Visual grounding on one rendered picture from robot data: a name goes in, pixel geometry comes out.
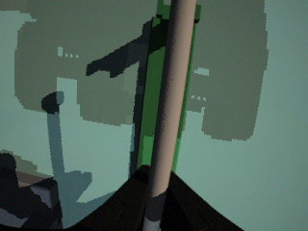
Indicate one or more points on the grey pin with red cap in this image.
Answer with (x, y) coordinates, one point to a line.
(179, 41)

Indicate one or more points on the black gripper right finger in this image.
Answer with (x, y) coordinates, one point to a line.
(186, 211)

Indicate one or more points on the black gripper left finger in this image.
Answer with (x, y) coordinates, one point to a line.
(123, 211)

